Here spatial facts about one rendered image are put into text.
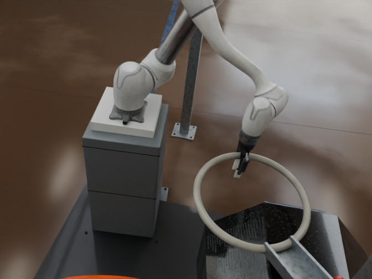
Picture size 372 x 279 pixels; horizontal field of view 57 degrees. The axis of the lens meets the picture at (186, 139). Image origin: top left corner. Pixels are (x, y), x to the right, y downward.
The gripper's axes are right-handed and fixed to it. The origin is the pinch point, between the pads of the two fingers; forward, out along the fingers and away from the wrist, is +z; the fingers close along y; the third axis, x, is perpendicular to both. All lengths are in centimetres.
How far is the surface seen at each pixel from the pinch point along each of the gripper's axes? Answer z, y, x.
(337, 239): -2, 38, 36
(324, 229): -1.6, 32.8, 32.0
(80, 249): 82, 0, -79
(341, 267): -3, 50, 32
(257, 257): 1.8, 43.8, 1.3
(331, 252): -2, 43, 31
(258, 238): 1.8, 35.7, 3.2
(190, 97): 52, -120, -7
